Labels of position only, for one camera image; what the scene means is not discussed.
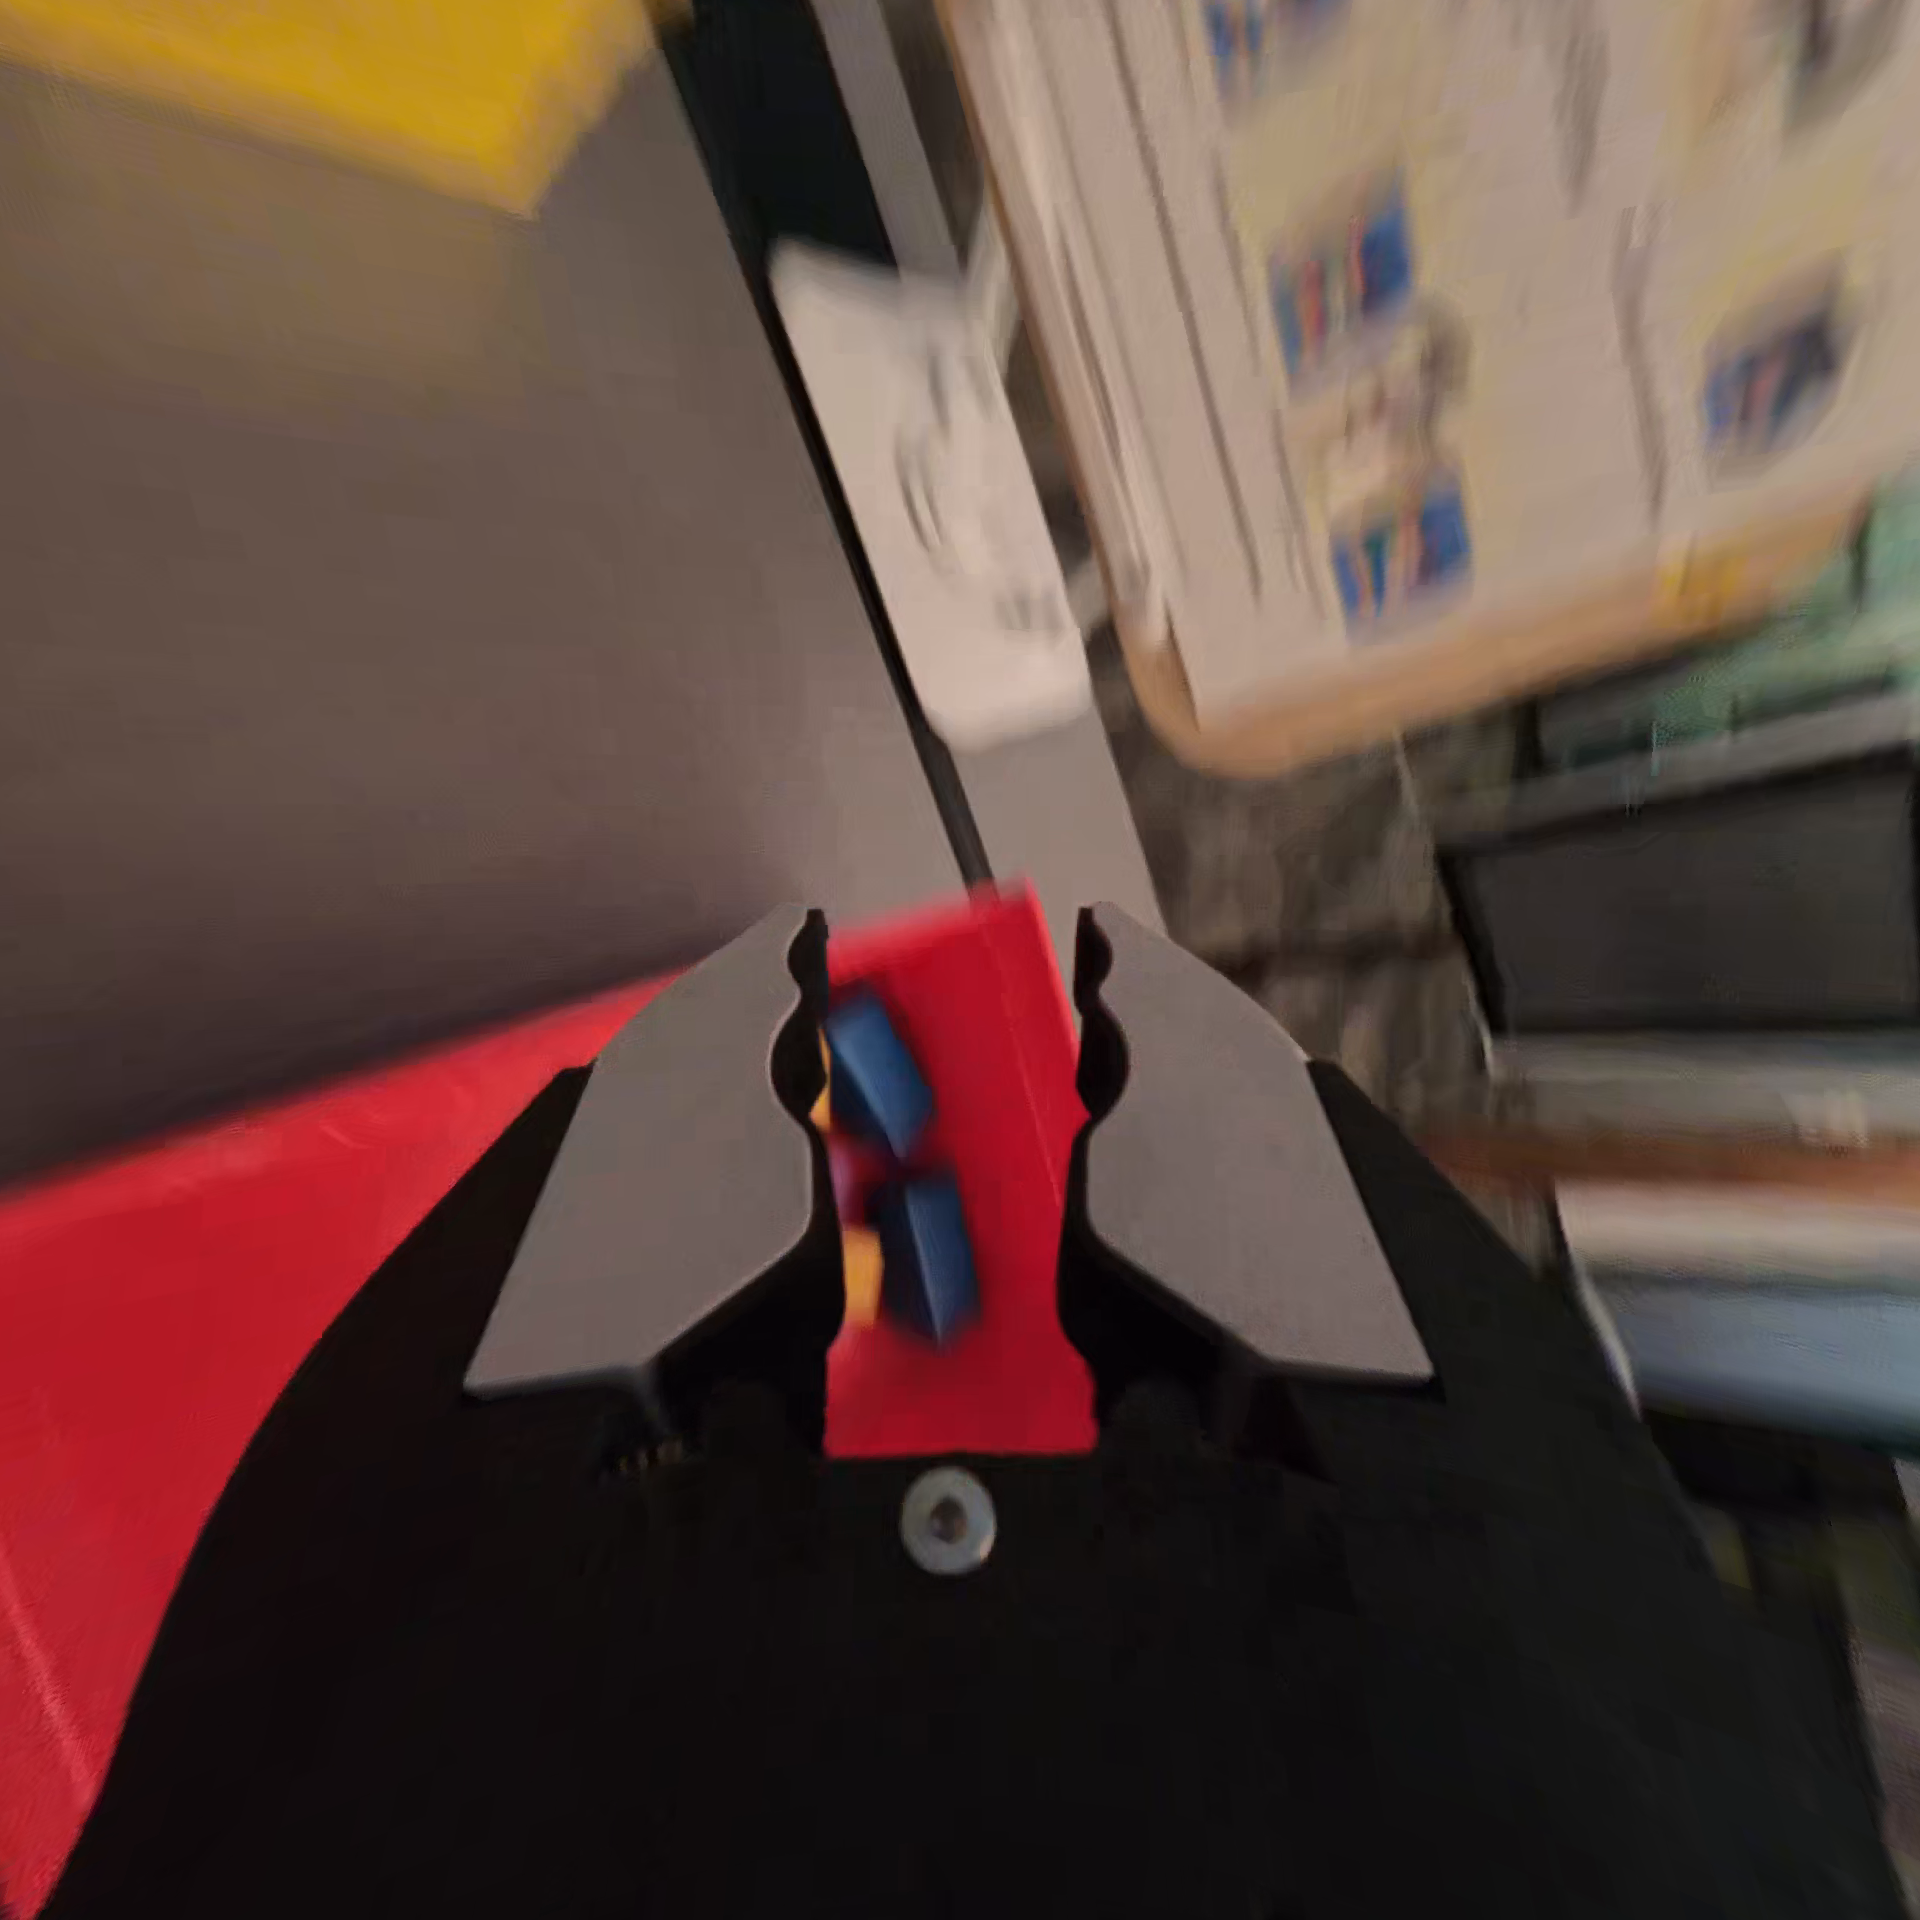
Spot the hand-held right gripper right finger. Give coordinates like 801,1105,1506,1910
1056,902,1434,1457

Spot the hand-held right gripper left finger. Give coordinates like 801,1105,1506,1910
463,902,841,1450

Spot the blue rectangular wooden block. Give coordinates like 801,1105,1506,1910
873,1172,985,1347
823,990,936,1162

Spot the red plastic bin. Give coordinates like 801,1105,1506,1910
0,883,1100,1920

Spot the yellow plastic bin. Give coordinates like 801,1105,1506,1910
0,0,663,219

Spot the instruction sheet stand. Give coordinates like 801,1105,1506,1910
768,0,1920,782

